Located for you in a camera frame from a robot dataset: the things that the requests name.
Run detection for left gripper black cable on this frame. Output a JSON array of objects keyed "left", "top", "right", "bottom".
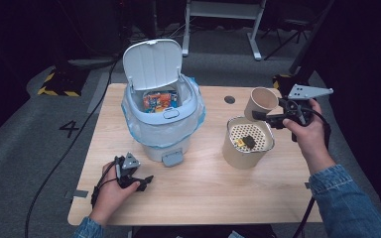
[{"left": 90, "top": 158, "right": 120, "bottom": 208}]

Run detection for white pedal trash can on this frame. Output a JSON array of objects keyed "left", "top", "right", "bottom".
[{"left": 121, "top": 38, "right": 207, "bottom": 169}]

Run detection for orange snack packet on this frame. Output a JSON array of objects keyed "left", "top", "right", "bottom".
[{"left": 142, "top": 90, "right": 179, "bottom": 114}]

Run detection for dark food scrap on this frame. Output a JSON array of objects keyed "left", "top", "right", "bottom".
[{"left": 242, "top": 135, "right": 257, "bottom": 150}]

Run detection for long black floor cable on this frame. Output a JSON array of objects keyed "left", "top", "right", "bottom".
[{"left": 24, "top": 57, "right": 120, "bottom": 238}]

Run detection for black tripod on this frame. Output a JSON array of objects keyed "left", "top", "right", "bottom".
[{"left": 263, "top": 18, "right": 310, "bottom": 61}]

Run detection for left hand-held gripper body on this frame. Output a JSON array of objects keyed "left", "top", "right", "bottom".
[{"left": 113, "top": 151, "right": 143, "bottom": 190}]

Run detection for beige paper cup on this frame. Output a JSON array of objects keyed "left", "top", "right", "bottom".
[{"left": 243, "top": 86, "right": 280, "bottom": 123}]

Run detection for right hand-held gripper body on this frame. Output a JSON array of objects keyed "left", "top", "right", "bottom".
[{"left": 266, "top": 83, "right": 334, "bottom": 130}]

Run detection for white perforated strainer insert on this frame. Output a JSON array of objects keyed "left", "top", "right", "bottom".
[{"left": 228, "top": 122, "right": 270, "bottom": 154}]

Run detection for person's right hand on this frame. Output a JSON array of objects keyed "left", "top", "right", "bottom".
[{"left": 282, "top": 97, "right": 337, "bottom": 176}]

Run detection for white desk frame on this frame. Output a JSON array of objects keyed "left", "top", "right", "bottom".
[{"left": 181, "top": 0, "right": 268, "bottom": 61}]

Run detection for yellow black striped base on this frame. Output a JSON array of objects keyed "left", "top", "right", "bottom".
[
  {"left": 272, "top": 73, "right": 294, "bottom": 90},
  {"left": 36, "top": 66, "right": 91, "bottom": 98}
]

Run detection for dark slanted stand pole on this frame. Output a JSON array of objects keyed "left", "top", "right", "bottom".
[{"left": 289, "top": 0, "right": 337, "bottom": 75}]

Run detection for grey tape strip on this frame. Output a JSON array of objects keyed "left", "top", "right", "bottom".
[{"left": 64, "top": 189, "right": 89, "bottom": 199}]

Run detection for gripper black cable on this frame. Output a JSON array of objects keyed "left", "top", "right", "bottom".
[
  {"left": 90, "top": 158, "right": 120, "bottom": 208},
  {"left": 292, "top": 106, "right": 332, "bottom": 238}
]

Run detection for clear blue trash bag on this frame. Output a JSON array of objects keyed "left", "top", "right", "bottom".
[{"left": 121, "top": 74, "right": 207, "bottom": 149}]

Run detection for beige round container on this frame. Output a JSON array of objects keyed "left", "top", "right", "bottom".
[{"left": 221, "top": 115, "right": 276, "bottom": 171}]

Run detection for person's left hand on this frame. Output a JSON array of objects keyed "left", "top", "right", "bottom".
[{"left": 89, "top": 161, "right": 141, "bottom": 228}]

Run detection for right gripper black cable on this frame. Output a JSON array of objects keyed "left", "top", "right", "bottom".
[{"left": 292, "top": 106, "right": 332, "bottom": 238}]

